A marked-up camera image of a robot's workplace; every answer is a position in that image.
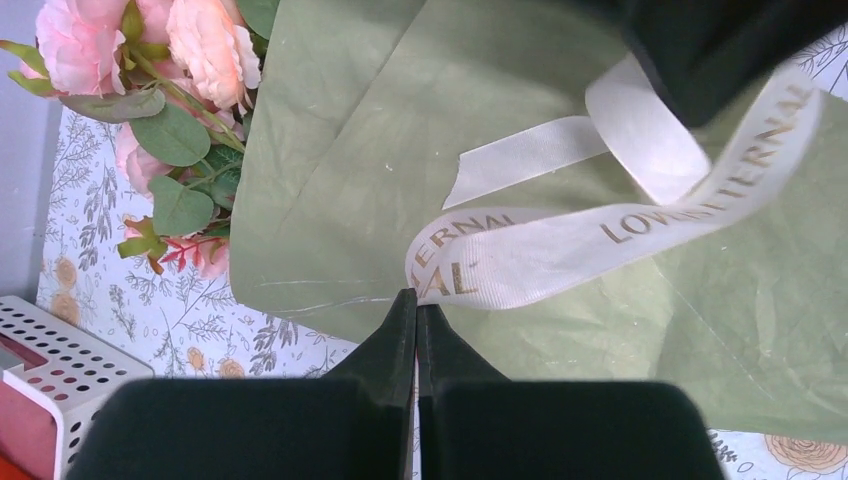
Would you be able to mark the pink fake flower bunch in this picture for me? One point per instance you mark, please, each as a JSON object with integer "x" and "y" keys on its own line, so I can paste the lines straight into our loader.
{"x": 179, "y": 79}

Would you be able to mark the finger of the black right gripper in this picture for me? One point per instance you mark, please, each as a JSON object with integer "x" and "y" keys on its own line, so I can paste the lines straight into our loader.
{"x": 699, "y": 55}

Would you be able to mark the dark red cloth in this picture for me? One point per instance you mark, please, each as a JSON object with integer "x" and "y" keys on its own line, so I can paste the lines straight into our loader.
{"x": 28, "y": 437}

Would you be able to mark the white perforated plastic basket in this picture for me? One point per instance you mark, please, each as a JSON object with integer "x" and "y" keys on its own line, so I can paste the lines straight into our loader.
{"x": 65, "y": 371}

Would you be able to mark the cream ribbon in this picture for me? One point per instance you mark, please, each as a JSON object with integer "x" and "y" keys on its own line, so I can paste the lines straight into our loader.
{"x": 498, "y": 258}

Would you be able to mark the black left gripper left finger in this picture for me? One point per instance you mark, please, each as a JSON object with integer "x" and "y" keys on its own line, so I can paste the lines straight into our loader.
{"x": 353, "y": 422}

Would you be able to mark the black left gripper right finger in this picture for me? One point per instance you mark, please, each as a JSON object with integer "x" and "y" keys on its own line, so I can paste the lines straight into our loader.
{"x": 475, "y": 423}

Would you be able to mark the olive green wrapping paper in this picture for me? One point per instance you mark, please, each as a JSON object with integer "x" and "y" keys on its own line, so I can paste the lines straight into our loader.
{"x": 595, "y": 182}

